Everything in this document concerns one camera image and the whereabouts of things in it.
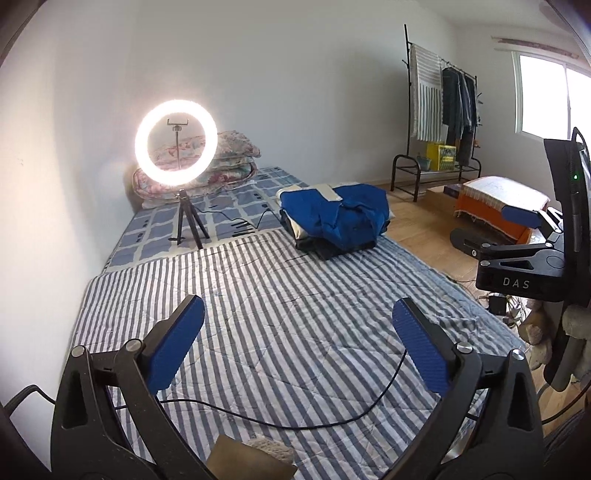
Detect yellow box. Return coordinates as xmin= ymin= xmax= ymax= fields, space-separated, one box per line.
xmin=425 ymin=142 xmax=458 ymax=172

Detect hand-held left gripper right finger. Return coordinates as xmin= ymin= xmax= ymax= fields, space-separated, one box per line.
xmin=392 ymin=296 xmax=546 ymax=480

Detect person's left hand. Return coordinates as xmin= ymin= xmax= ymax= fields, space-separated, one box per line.
xmin=242 ymin=438 xmax=296 ymax=467

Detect beige plush toy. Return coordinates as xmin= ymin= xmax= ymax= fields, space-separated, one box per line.
xmin=517 ymin=300 xmax=555 ymax=370

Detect ring light with tripod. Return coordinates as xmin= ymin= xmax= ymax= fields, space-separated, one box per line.
xmin=135 ymin=99 xmax=217 ymax=250

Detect person's right hand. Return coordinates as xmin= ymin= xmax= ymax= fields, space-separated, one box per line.
xmin=563 ymin=302 xmax=591 ymax=384

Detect low wooden box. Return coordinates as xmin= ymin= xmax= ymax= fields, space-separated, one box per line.
xmin=427 ymin=182 xmax=462 ymax=208

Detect folded floral quilt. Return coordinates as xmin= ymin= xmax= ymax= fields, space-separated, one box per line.
xmin=131 ymin=130 xmax=262 ymax=204

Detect blue checked bed sheet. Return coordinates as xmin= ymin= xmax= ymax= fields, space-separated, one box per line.
xmin=106 ymin=165 xmax=324 ymax=273

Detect window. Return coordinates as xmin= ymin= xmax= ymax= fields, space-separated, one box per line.
xmin=512 ymin=51 xmax=591 ymax=151

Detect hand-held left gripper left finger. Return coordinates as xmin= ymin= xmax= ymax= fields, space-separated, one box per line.
xmin=50 ymin=294 xmax=218 ymax=480

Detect dark hanging clothes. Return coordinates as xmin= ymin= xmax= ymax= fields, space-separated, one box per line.
xmin=441 ymin=67 xmax=481 ymax=164

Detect beige and blue jacket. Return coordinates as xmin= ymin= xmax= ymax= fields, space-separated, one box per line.
xmin=279 ymin=182 xmax=392 ymax=254

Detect blue white striped blanket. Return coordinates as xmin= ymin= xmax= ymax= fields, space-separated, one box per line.
xmin=74 ymin=228 xmax=529 ymax=480

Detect dark folded clothes stack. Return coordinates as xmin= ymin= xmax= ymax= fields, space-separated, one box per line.
xmin=283 ymin=217 xmax=393 ymax=261

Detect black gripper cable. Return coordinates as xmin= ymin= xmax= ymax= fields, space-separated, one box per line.
xmin=2 ymin=348 xmax=409 ymax=431

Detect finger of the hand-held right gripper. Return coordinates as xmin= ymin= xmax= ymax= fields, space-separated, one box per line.
xmin=450 ymin=226 xmax=564 ymax=261
xmin=501 ymin=205 xmax=561 ymax=236

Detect black metal clothes rack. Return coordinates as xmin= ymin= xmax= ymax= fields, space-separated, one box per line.
xmin=390 ymin=23 xmax=483 ymax=204

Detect striped hanging towel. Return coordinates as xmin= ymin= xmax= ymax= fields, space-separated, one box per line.
xmin=410 ymin=44 xmax=444 ymax=141

